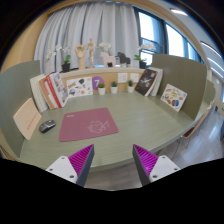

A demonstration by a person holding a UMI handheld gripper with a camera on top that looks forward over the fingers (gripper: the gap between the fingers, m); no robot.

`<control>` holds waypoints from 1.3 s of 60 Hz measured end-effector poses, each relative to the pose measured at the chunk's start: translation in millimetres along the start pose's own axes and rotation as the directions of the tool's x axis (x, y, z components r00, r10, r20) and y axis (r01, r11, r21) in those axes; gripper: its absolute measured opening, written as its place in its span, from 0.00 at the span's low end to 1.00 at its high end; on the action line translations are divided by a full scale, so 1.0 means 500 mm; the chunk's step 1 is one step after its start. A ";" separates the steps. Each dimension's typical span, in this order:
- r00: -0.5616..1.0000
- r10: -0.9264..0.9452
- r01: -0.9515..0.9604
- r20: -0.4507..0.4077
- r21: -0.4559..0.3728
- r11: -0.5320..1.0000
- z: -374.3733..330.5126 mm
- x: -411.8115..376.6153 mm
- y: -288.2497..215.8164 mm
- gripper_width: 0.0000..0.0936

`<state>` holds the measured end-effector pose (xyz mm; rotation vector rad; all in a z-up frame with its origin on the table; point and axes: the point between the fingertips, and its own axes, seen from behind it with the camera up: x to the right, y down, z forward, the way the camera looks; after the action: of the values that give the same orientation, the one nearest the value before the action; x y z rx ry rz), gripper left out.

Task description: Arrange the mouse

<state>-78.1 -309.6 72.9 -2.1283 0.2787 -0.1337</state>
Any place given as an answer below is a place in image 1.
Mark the wooden chair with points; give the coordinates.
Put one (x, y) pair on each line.
(196, 128)

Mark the mauve pink mouse pad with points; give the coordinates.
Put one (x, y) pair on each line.
(86, 125)

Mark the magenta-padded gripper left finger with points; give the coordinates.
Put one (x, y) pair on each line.
(63, 166)

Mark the brown book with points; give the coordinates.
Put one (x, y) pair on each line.
(47, 97)

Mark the white wall socket plate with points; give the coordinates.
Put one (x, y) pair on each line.
(122, 77)
(135, 77)

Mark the green desk partition panel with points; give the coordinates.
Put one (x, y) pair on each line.
(13, 86)
(180, 71)

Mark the window with dark frame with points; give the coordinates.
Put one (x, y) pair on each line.
(146, 30)

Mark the thin red-and-white book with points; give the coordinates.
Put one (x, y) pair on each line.
(51, 96)

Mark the round purple sign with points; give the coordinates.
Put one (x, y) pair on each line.
(97, 81)

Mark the black-covered book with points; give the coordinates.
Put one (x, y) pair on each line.
(146, 82)

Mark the beige book with red lettering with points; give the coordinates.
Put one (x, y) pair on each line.
(26, 119)

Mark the ceiling lights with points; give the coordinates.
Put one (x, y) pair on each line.
(178, 11)

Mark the dark grey computer mouse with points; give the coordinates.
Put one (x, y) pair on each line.
(46, 126)

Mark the wooden artist mannequin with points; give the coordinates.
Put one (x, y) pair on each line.
(91, 50)

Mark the white card with colourful pictures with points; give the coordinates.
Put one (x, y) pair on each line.
(173, 97)

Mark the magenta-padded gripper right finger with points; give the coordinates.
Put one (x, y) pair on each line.
(161, 166)

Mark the thick white book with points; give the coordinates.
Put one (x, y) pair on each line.
(35, 93)

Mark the light grey curtain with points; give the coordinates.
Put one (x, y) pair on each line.
(110, 26)

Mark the black wooden horse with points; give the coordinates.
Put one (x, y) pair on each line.
(123, 59)

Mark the book with photo cover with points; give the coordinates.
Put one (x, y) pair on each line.
(62, 88)

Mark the white card with stickers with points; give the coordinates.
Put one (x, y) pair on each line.
(79, 87)

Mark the slim white book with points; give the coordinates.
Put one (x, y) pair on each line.
(42, 97)

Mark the beige desk ledge with backboard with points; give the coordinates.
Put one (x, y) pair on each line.
(110, 70)

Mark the pink wooden horse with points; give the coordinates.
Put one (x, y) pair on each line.
(108, 60)

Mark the white orchid in black pot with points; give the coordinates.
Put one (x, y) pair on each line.
(105, 45)
(142, 64)
(66, 67)

